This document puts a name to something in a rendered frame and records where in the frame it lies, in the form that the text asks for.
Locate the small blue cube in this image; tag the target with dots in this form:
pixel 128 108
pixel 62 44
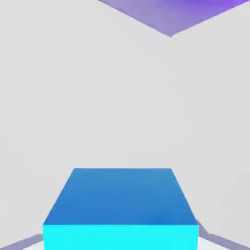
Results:
pixel 121 205

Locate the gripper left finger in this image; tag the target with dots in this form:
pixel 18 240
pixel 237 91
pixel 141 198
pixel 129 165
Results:
pixel 33 244

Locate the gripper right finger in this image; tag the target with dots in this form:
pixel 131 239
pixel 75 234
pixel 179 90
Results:
pixel 211 243

